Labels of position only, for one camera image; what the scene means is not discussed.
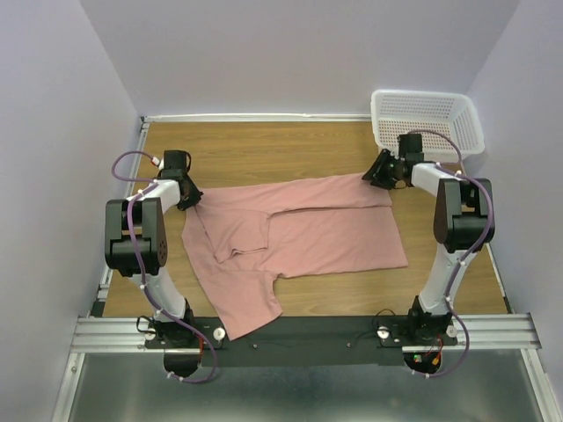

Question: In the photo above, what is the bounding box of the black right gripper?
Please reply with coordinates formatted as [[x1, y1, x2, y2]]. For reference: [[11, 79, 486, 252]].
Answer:
[[361, 149, 403, 192]]

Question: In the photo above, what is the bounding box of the pink printed t shirt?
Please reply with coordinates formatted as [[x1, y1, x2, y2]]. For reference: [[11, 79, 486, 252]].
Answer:
[[181, 174, 408, 340]]

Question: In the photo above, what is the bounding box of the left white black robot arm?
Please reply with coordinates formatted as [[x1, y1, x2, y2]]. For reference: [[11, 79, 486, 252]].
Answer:
[[105, 149, 206, 347]]

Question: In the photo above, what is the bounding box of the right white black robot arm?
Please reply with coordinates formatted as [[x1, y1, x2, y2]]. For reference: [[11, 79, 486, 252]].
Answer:
[[362, 129, 495, 345]]

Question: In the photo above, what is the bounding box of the white plastic basket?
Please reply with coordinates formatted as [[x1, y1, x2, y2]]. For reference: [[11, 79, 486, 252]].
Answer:
[[370, 90, 486, 163]]

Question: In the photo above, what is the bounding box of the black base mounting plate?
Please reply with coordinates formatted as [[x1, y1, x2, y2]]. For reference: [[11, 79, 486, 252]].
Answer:
[[136, 310, 458, 380]]

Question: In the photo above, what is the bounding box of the front aluminium frame rail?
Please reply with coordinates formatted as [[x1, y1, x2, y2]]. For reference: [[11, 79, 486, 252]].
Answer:
[[70, 314, 541, 353]]

